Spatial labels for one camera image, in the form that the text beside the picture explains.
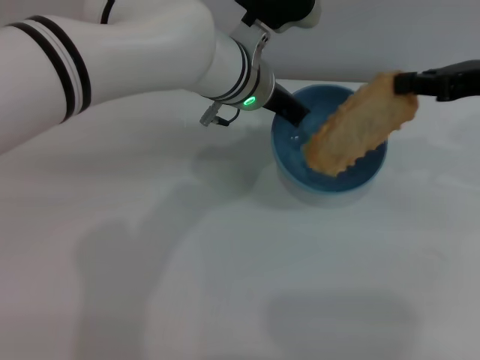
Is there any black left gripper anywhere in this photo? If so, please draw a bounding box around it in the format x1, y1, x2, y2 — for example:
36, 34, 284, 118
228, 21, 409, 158
262, 84, 311, 128

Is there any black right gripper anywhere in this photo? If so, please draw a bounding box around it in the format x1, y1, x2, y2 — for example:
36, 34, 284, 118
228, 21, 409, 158
393, 58, 480, 103

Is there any blue bowl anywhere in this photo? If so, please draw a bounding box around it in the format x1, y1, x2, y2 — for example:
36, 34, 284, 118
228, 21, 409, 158
270, 84, 389, 208

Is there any orange ridged bread loaf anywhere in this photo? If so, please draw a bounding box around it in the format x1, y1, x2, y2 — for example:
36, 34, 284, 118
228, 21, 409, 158
301, 70, 420, 177

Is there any silver plug with black cable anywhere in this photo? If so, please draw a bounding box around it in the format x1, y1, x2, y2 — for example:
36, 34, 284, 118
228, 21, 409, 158
199, 101, 241, 128

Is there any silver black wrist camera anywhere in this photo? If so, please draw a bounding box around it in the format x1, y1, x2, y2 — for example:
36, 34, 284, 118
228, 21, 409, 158
234, 0, 323, 34

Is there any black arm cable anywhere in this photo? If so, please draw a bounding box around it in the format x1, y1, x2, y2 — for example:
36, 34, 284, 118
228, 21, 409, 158
99, 0, 118, 24

